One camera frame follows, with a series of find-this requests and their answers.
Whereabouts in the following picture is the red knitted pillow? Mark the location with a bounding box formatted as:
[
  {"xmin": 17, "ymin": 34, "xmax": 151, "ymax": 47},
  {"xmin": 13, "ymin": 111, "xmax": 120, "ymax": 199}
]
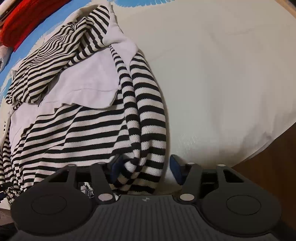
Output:
[{"xmin": 1, "ymin": 0, "xmax": 69, "ymax": 51}]

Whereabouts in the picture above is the black white striped sweater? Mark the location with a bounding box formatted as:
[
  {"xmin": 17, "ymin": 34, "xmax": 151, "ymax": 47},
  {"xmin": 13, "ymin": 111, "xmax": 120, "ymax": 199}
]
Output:
[{"xmin": 1, "ymin": 4, "xmax": 167, "ymax": 204}]

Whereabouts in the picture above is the blue white patterned bedsheet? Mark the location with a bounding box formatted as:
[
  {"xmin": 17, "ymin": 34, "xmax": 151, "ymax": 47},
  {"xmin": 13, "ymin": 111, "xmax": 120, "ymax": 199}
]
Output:
[{"xmin": 1, "ymin": 1, "xmax": 295, "ymax": 193}]

